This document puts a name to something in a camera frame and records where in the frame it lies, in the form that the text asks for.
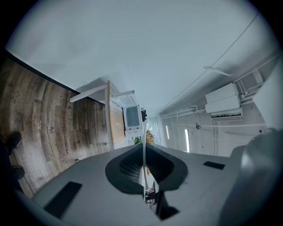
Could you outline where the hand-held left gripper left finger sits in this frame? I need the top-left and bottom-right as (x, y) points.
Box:
(33, 143), (166, 226)

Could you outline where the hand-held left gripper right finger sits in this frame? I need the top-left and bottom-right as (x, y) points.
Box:
(145, 143), (241, 226)

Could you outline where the white microwave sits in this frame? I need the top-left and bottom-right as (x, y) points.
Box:
(110, 89), (144, 138)

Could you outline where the checked beige tablecloth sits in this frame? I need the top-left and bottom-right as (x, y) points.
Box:
(105, 80), (128, 151)

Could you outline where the large white plate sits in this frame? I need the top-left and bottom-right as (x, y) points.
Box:
(141, 122), (156, 199)

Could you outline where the person's black shoe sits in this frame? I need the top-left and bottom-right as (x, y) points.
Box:
(12, 166), (26, 180)
(4, 131), (22, 155)

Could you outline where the white air conditioner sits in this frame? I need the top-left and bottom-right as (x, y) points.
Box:
(204, 82), (244, 121)

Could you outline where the golden brown food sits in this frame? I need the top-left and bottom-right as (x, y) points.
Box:
(145, 129), (156, 177)

